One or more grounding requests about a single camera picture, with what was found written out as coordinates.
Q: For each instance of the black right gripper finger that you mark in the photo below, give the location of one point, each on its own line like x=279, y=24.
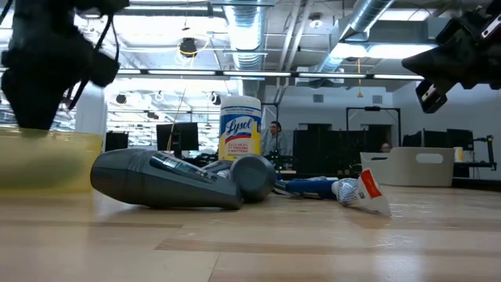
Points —
x=430, y=72
x=432, y=56

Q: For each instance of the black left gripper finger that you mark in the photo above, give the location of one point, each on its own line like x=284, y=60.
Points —
x=99, y=60
x=99, y=77

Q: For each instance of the blue toothbrush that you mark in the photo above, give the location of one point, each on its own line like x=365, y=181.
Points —
x=313, y=189

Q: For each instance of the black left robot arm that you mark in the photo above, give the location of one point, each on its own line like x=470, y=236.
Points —
x=39, y=15

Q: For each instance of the white building column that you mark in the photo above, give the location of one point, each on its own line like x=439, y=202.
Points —
x=92, y=113

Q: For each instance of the bright ceiling light panel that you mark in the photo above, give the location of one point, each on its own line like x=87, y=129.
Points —
x=391, y=51

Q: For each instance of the black cabinet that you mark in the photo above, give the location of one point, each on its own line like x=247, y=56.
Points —
x=116, y=141

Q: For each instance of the black computer monitor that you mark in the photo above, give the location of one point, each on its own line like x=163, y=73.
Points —
x=184, y=137
x=434, y=139
x=461, y=139

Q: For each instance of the yellow translucent plastic bin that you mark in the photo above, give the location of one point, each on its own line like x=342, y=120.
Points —
x=47, y=164

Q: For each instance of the small background wipes canister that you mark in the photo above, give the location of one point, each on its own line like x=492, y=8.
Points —
x=458, y=154

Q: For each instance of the person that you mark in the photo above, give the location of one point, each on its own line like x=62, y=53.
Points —
x=274, y=143
x=386, y=147

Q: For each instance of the black ceiling-mounted device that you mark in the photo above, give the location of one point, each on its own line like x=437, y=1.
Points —
x=188, y=47

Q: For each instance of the black equipment stand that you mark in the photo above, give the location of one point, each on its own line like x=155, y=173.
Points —
x=489, y=152

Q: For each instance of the pale translucent plastic bin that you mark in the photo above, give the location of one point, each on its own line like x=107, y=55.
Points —
x=403, y=174

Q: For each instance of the black room partition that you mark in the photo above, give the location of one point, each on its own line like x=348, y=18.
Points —
x=325, y=152

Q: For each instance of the yellow Lysol wipes canister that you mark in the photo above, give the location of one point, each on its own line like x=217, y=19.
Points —
x=239, y=133

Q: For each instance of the long ceiling light strip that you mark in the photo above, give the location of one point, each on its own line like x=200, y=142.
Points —
x=254, y=73

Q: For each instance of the grey wall vent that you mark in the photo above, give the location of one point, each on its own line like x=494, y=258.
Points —
x=377, y=99
x=318, y=98

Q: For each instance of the black metal frame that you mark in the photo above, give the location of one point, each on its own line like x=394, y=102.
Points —
x=372, y=108

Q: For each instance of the silver spiral air duct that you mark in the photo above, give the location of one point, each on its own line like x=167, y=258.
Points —
x=368, y=15

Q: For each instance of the black aluminium table frame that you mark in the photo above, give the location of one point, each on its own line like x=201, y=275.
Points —
x=477, y=183

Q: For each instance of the ribbed silver ceiling duct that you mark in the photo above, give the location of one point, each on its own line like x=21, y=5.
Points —
x=246, y=31

